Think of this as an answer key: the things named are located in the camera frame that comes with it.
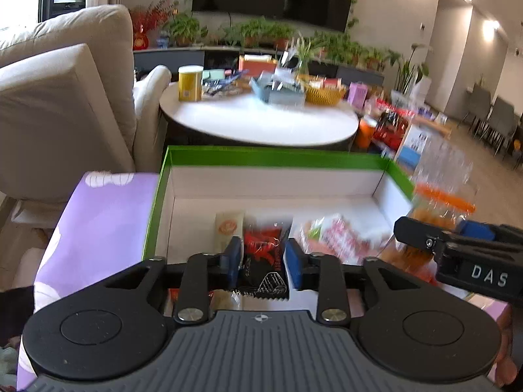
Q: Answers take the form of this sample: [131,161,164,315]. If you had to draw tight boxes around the orange snack packet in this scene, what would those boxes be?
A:
[380,183,478,286]

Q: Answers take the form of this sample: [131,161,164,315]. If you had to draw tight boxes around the grey dining chair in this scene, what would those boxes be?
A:
[460,84,493,139]
[484,96,519,158]

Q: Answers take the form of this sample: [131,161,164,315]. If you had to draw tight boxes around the yellow can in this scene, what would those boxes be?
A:
[177,65,204,103]

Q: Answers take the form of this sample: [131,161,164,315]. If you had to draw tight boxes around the orange mug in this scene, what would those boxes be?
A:
[355,115,379,150]

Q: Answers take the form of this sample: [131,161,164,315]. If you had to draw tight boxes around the orange box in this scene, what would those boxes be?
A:
[238,55,278,77]

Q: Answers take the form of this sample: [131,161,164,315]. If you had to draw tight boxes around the red berry decoration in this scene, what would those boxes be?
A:
[130,0,177,52]

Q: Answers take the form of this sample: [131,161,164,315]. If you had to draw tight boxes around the beige recliner armchair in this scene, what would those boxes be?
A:
[0,4,172,205]

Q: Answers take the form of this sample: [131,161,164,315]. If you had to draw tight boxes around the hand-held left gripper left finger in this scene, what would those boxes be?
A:
[104,237,243,325]

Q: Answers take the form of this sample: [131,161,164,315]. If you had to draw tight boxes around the round white table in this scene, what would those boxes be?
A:
[159,79,360,148]

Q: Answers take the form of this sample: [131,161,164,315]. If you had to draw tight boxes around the blue white carton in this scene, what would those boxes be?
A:
[394,123,434,172]

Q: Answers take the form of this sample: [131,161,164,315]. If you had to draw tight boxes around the wicker basket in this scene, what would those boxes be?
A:
[302,77,346,106]

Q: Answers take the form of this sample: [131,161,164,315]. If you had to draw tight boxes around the pile of dark packets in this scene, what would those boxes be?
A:
[202,74,246,99]

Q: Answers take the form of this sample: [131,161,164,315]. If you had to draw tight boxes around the spider plant in vase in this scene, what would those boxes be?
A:
[288,35,323,76]

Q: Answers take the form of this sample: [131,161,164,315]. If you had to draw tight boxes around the black red snack packet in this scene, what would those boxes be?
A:
[237,224,292,301]

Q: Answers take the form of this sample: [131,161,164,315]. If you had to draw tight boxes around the blue grey tray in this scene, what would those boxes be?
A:
[250,73,306,107]

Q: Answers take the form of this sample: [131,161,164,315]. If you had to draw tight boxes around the tall plant in white pot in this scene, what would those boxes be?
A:
[390,43,431,96]

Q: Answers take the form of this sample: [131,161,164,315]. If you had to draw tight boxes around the beige snack packet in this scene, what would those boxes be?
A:
[215,211,246,251]

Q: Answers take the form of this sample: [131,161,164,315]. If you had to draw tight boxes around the purple floral tablecloth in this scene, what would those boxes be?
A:
[16,171,509,392]

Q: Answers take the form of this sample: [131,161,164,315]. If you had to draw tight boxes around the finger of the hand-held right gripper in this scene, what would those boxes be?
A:
[394,216,458,252]
[455,220,523,246]

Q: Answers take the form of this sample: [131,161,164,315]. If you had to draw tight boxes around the red packaged goods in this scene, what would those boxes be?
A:
[373,100,410,150]

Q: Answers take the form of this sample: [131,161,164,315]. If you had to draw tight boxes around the pink white jelly pouch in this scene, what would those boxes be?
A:
[300,213,370,264]

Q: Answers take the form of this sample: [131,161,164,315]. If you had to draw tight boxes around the teal clothing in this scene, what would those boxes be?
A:
[0,345,21,392]

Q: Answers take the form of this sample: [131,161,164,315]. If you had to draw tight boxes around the row of potted green plants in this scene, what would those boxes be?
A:
[167,12,393,70]

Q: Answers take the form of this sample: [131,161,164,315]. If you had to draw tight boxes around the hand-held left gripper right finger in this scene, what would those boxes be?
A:
[284,237,426,327]

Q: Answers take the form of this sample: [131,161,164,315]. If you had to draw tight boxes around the person's right hand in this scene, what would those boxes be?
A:
[495,304,523,388]

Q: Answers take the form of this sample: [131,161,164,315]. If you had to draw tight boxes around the dark cloth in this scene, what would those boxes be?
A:
[0,286,35,348]

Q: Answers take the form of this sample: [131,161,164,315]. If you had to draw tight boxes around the green cardboard box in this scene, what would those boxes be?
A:
[141,146,416,295]

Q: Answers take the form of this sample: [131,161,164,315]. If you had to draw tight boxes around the small pink box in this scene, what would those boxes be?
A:
[347,82,369,106]

